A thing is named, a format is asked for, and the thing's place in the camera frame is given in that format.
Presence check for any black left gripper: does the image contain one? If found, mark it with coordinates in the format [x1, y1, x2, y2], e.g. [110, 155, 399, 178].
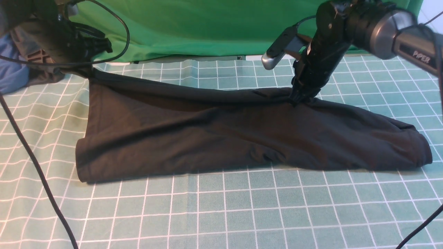
[21, 19, 114, 71]

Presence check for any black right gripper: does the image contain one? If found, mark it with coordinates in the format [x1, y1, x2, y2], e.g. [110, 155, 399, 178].
[291, 0, 353, 105]

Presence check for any dark gray long-sleeved shirt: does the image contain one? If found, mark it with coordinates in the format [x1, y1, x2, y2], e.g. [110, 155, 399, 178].
[75, 70, 433, 183]

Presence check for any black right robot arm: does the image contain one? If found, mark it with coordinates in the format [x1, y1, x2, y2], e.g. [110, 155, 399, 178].
[290, 0, 442, 104]

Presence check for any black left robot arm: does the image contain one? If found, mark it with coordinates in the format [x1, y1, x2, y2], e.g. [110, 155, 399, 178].
[1, 0, 113, 69]

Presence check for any crumpled dark gray garment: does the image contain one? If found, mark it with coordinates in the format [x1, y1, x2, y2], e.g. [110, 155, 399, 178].
[10, 27, 65, 87]

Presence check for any green backdrop cloth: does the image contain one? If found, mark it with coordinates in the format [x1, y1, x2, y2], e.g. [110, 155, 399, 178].
[69, 0, 424, 63]

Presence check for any blue garment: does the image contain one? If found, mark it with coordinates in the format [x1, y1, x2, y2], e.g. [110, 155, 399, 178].
[0, 34, 29, 95]

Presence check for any green grid table mat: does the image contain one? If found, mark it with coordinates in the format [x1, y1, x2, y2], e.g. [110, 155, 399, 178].
[0, 56, 443, 249]

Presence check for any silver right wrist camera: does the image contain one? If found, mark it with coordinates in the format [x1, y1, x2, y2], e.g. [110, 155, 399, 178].
[261, 26, 312, 70]

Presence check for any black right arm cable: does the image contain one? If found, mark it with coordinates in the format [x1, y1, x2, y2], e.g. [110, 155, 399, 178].
[396, 204, 443, 249]

